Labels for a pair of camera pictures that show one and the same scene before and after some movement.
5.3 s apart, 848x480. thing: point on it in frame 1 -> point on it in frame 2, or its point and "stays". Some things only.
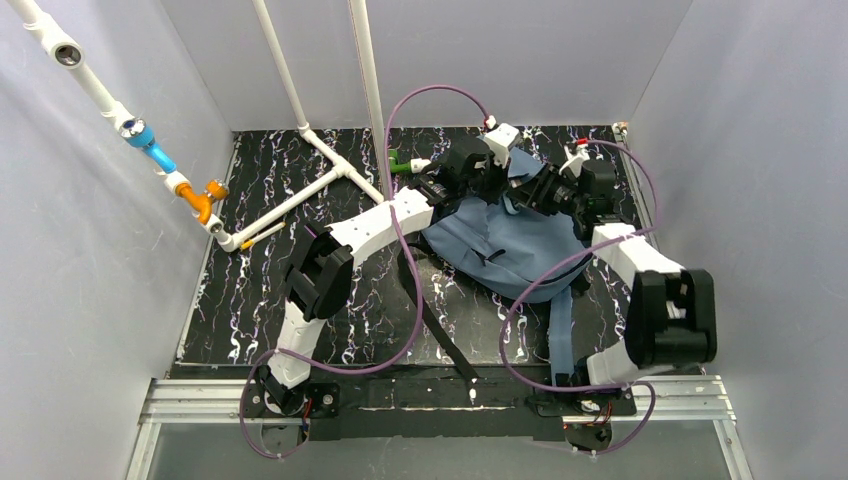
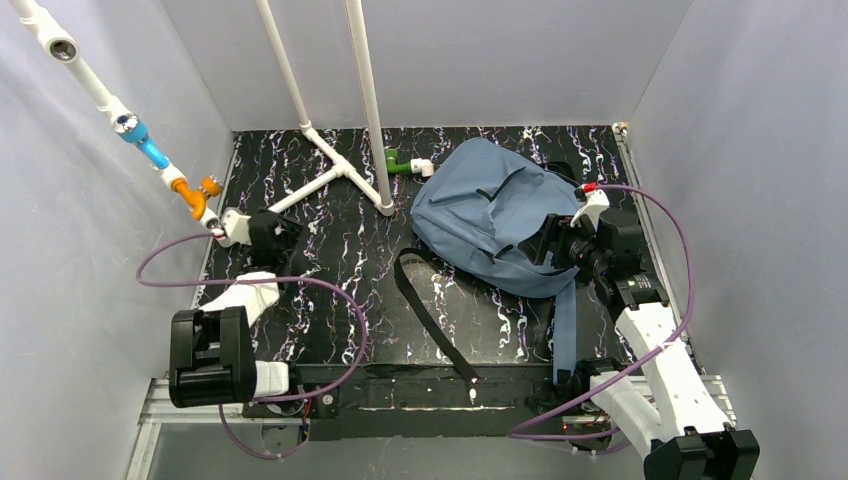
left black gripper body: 473,168 -> 253,229
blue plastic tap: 136,133 stays
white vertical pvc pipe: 362,30 stays
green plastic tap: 395,166 stays
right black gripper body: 530,192 -> 553,240
